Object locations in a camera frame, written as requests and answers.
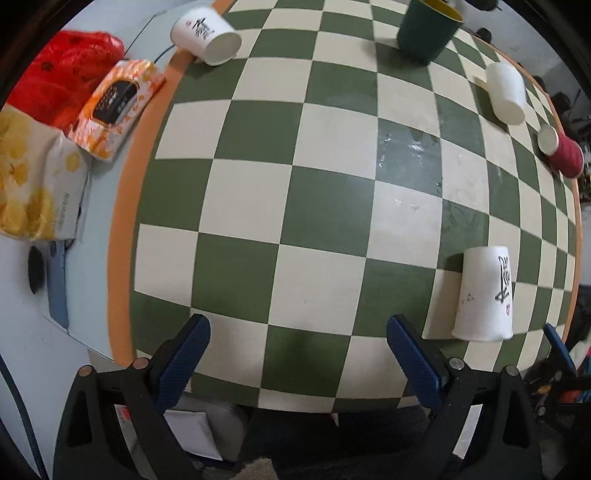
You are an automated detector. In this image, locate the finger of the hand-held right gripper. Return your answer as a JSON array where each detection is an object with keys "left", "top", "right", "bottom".
[{"left": 543, "top": 323, "right": 578, "bottom": 377}]

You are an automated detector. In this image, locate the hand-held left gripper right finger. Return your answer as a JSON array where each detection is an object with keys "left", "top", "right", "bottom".
[{"left": 386, "top": 315, "right": 543, "bottom": 480}]

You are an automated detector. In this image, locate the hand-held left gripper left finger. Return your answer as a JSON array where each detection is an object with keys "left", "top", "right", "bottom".
[{"left": 54, "top": 314, "right": 212, "bottom": 480}]

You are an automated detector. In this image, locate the white paper cup black print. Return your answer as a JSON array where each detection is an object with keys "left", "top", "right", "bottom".
[
  {"left": 170, "top": 9, "right": 243, "bottom": 66},
  {"left": 451, "top": 246, "right": 515, "bottom": 342}
]

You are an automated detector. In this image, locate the red ribbed paper cup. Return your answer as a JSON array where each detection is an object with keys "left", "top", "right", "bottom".
[{"left": 537, "top": 124, "right": 585, "bottom": 179}]

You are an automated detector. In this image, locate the plain white paper cup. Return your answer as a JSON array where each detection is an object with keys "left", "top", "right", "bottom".
[{"left": 486, "top": 62, "right": 527, "bottom": 124}]

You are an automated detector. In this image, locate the dark green cup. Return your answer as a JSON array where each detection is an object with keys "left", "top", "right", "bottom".
[{"left": 397, "top": 0, "right": 464, "bottom": 64}]

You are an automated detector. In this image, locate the black oval object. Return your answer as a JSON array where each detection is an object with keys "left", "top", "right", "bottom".
[{"left": 28, "top": 246, "right": 46, "bottom": 295}]

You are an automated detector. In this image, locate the green white checkered mat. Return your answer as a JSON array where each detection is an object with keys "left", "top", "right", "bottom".
[{"left": 107, "top": 0, "right": 581, "bottom": 414}]

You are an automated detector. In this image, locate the yellow white tissue pack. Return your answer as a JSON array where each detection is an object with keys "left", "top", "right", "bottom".
[{"left": 0, "top": 105, "right": 90, "bottom": 241}]

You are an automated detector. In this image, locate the orange wet wipes pack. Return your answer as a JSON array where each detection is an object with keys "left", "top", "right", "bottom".
[{"left": 68, "top": 59, "right": 167, "bottom": 163}]

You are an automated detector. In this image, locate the red plastic bag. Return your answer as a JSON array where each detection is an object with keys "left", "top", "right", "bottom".
[{"left": 8, "top": 30, "right": 125, "bottom": 139}]

